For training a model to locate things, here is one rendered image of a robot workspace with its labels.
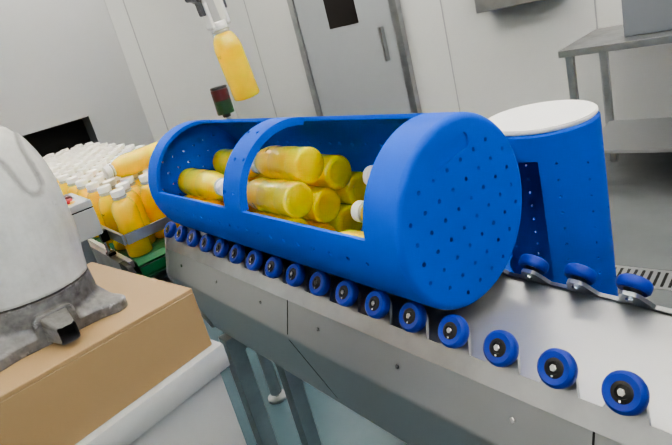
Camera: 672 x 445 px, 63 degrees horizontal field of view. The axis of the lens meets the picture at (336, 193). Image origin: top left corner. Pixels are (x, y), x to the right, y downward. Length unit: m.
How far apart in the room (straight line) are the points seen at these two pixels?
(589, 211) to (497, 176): 0.64
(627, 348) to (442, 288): 0.24
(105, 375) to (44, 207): 0.22
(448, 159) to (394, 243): 0.14
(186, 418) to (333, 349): 0.29
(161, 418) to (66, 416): 0.12
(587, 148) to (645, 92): 2.91
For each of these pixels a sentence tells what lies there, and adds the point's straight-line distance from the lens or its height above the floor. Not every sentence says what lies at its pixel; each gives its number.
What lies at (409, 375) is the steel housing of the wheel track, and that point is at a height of 0.87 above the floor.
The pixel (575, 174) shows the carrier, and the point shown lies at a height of 0.91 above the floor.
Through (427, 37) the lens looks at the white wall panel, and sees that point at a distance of 4.84.
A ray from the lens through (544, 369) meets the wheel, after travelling 0.70.
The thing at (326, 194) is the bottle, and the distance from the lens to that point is 1.05.
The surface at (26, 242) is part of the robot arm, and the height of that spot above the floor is 1.23.
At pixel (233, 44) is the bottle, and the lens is 1.40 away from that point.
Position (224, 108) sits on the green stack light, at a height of 1.18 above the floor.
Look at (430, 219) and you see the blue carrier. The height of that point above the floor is 1.12.
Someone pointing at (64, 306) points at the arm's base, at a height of 1.14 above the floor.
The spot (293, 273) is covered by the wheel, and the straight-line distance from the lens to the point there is 1.04.
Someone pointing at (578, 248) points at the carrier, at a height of 0.72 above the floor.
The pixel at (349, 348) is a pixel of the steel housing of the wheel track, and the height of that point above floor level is 0.87.
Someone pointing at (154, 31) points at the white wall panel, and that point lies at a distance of 6.36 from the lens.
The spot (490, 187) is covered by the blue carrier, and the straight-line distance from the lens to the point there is 0.84.
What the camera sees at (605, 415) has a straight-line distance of 0.70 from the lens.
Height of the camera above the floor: 1.40
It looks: 18 degrees down
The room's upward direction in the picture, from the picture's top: 15 degrees counter-clockwise
